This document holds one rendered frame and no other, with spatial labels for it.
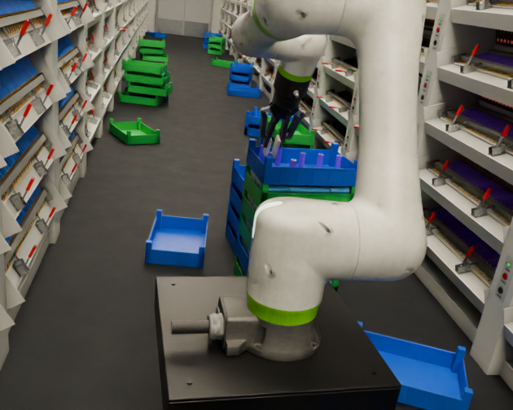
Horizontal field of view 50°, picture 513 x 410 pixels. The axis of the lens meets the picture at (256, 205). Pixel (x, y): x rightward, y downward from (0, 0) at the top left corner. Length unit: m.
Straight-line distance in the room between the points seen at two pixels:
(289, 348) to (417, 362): 0.78
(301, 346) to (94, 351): 0.73
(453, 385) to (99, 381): 0.91
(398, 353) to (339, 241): 0.84
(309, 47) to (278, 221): 0.65
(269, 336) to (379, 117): 0.40
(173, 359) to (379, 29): 0.63
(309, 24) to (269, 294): 0.45
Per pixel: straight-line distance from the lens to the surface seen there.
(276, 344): 0.91
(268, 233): 0.84
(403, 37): 0.97
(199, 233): 2.15
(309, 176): 1.60
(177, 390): 0.85
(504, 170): 1.64
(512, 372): 1.68
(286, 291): 0.86
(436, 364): 1.66
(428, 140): 2.09
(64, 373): 1.45
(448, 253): 1.93
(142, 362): 1.48
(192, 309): 1.03
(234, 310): 0.92
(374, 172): 0.91
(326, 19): 0.96
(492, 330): 1.67
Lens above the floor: 0.91
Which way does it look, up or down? 21 degrees down
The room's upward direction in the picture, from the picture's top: 7 degrees clockwise
